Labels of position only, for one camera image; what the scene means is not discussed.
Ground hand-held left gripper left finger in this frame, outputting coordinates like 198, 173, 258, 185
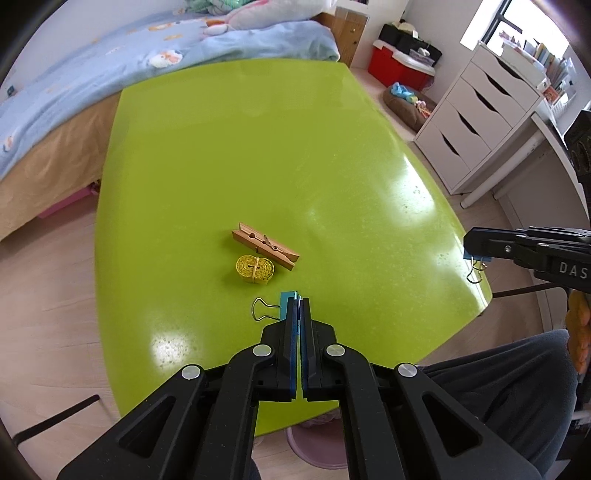
55, 295, 302, 480

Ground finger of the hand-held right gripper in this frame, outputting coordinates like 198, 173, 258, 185
464, 232, 549, 268
473, 226, 591, 243

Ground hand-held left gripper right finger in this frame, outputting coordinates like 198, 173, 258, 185
301, 299, 542, 480

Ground blue binder clip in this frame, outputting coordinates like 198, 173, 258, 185
464, 249, 493, 284
252, 291, 301, 322

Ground pink waste bin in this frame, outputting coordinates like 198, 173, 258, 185
286, 411, 347, 470

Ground person's right hand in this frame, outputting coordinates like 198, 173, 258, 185
567, 292, 591, 372

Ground white desk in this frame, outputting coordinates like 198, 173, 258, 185
459, 113, 591, 259

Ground yellow rolled tape measure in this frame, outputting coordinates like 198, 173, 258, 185
235, 255, 276, 284

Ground wooden clothespin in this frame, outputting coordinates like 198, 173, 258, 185
232, 222, 301, 272

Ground white drawer chest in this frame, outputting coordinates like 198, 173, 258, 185
413, 41, 546, 195

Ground person's right leg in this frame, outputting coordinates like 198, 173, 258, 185
416, 329, 580, 480

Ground brown pet bed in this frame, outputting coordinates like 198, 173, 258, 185
383, 83, 439, 131

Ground row of books and papers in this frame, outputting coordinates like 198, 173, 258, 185
499, 30, 578, 109

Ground white organizer box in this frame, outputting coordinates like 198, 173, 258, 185
501, 44, 546, 86

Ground red storage box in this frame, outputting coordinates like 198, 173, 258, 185
368, 39, 437, 92

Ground black framed window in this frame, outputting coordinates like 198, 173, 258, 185
462, 0, 573, 51

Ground black storage bin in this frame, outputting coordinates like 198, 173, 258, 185
379, 23, 443, 63

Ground wooden nightstand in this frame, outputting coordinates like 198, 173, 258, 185
323, 7, 370, 65

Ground pink box under bed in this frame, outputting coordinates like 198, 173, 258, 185
37, 185, 100, 219

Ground pink white plush toy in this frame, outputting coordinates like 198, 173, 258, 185
203, 0, 335, 35

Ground bed with blue cover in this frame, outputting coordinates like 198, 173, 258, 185
0, 9, 340, 178

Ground green plush toy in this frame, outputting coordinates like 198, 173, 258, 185
185, 0, 259, 14

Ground tan bed frame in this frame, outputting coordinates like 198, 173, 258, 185
0, 95, 123, 241

